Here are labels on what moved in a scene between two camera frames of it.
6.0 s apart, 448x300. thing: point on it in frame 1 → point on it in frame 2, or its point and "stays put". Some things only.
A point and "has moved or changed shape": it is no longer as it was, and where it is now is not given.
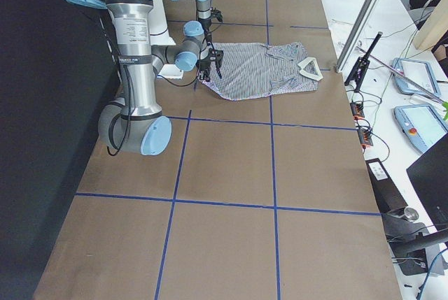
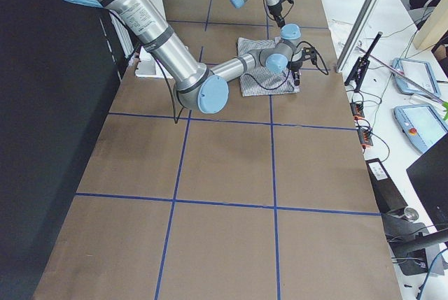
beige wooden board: (435, 27) stays put
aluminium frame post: (366, 17) stays put
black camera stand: (358, 73) stays put
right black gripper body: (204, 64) → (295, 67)
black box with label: (388, 196) stays put
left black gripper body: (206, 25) → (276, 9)
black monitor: (429, 176) stays put
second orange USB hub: (365, 137) stays put
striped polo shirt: (252, 70) has moved or changed shape
